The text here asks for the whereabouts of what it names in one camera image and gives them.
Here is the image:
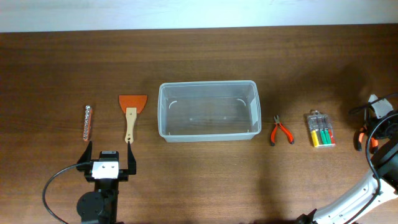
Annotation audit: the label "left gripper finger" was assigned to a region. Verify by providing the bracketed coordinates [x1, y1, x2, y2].
[127, 141, 137, 170]
[77, 141, 93, 164]

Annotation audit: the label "orange black long-nose pliers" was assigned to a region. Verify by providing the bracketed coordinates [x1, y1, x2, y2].
[354, 124, 379, 154]

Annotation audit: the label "screwdriver set clear case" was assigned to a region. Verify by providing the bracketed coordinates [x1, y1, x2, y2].
[307, 110, 336, 148]

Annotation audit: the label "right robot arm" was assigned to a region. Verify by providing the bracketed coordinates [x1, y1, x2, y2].
[295, 133, 397, 224]

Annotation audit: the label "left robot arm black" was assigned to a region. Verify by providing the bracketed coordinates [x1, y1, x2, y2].
[76, 142, 137, 224]

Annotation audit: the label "clear plastic container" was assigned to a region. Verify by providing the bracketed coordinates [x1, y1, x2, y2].
[157, 80, 262, 142]

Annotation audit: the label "socket bit rail orange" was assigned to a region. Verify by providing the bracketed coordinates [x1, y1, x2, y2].
[83, 105, 93, 141]

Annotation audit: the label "orange scraper wooden handle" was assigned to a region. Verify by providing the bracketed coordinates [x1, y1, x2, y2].
[119, 95, 147, 144]

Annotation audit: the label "small red-handled pliers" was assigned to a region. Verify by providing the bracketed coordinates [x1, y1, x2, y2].
[269, 114, 295, 147]

